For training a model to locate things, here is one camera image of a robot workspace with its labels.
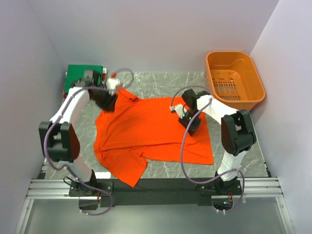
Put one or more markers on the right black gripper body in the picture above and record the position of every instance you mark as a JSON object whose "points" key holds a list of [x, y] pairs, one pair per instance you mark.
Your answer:
{"points": [[195, 123]]}

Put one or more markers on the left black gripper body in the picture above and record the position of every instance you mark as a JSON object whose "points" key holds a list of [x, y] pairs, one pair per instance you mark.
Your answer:
{"points": [[104, 99]]}

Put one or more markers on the orange t shirt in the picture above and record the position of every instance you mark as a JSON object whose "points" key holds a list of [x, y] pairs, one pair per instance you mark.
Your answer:
{"points": [[143, 129]]}

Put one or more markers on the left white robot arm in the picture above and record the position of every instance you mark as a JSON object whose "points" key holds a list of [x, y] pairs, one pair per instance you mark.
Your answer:
{"points": [[59, 141]]}

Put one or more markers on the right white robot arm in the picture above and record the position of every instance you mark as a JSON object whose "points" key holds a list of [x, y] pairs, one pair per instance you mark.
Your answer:
{"points": [[237, 135]]}

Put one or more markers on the folded green t shirt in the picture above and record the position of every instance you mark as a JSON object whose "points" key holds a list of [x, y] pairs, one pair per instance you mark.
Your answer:
{"points": [[76, 71]]}

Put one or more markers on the orange plastic basket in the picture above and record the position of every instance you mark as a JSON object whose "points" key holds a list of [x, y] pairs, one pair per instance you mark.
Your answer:
{"points": [[233, 79]]}

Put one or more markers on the black base beam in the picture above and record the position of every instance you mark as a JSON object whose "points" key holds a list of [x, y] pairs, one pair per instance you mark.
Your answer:
{"points": [[161, 191]]}

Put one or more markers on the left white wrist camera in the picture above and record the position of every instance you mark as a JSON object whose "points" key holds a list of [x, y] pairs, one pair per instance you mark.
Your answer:
{"points": [[113, 84]]}

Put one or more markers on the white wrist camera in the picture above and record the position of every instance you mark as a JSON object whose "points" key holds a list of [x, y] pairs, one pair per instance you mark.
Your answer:
{"points": [[179, 109], [113, 84]]}

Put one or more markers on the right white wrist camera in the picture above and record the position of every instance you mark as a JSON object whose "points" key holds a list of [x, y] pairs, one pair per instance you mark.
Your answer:
{"points": [[179, 109]]}

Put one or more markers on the aluminium rail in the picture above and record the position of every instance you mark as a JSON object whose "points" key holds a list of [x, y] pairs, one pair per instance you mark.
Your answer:
{"points": [[57, 189]]}

